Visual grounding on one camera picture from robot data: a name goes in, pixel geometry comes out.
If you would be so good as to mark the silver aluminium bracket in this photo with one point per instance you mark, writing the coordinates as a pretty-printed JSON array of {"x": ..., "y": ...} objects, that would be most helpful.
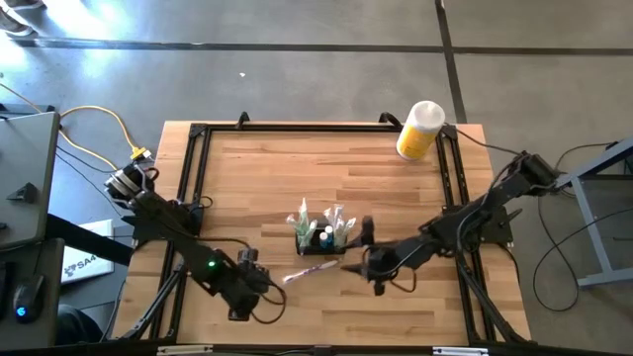
[
  {"x": 460, "y": 351},
  {"x": 183, "y": 350}
]

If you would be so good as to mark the black front rail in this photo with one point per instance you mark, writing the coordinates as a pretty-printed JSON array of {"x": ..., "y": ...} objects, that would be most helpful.
[{"x": 257, "y": 352}]

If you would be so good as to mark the person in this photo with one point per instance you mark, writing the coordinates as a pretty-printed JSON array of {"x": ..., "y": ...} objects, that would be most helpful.
[{"x": 79, "y": 326}]

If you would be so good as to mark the person's shoe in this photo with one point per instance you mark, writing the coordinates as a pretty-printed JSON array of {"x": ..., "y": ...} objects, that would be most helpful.
[
  {"x": 25, "y": 4},
  {"x": 15, "y": 25}
]

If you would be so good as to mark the grey metal table frame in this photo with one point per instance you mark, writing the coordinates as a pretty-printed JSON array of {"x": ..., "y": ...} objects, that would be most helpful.
[{"x": 593, "y": 225}]

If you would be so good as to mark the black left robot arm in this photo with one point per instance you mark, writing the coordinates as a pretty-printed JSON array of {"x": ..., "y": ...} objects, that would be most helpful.
[{"x": 173, "y": 227}]

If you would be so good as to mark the black computer mouse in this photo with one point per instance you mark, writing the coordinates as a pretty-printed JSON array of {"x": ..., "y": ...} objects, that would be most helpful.
[{"x": 28, "y": 296}]

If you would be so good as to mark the black aluminium table frame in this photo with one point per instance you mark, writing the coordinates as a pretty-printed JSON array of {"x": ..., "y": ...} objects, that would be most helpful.
[{"x": 321, "y": 127}]

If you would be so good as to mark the white labelled box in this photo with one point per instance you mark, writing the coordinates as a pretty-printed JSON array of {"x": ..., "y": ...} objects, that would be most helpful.
[{"x": 84, "y": 267}]

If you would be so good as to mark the black desk beam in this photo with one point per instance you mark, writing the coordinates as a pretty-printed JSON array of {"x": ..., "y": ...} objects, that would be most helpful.
[{"x": 89, "y": 240}]

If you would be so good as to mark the grey desk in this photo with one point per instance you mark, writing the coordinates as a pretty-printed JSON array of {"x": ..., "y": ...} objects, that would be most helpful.
[{"x": 25, "y": 158}]

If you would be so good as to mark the dark grey desk panel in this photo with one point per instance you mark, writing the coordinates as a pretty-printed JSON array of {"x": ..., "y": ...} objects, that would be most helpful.
[{"x": 49, "y": 267}]

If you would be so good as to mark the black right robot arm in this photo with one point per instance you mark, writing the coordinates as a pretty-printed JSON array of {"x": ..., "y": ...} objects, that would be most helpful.
[{"x": 484, "y": 207}]

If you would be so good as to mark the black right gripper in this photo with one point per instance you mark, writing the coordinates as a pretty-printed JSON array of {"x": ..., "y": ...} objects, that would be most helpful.
[{"x": 395, "y": 257}]

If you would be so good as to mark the yellow wipes canister white lid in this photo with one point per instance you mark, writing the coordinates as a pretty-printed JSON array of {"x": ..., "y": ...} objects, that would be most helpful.
[{"x": 418, "y": 138}]

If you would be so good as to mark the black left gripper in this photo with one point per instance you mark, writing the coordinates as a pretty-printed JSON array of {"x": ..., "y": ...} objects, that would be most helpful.
[{"x": 247, "y": 287}]

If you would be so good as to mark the purple toothbrush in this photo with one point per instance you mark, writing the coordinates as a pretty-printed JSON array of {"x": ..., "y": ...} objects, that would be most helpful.
[{"x": 310, "y": 271}]

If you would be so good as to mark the black desk bracket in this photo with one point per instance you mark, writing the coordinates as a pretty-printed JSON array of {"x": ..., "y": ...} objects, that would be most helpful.
[{"x": 25, "y": 194}]

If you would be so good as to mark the black table-edge camera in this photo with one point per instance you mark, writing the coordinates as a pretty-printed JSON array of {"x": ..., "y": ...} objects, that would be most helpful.
[{"x": 322, "y": 351}]

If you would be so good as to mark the small blue mouthwash bottle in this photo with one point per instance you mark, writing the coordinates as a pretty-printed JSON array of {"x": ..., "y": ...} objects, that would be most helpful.
[
  {"x": 329, "y": 229},
  {"x": 323, "y": 238}
]

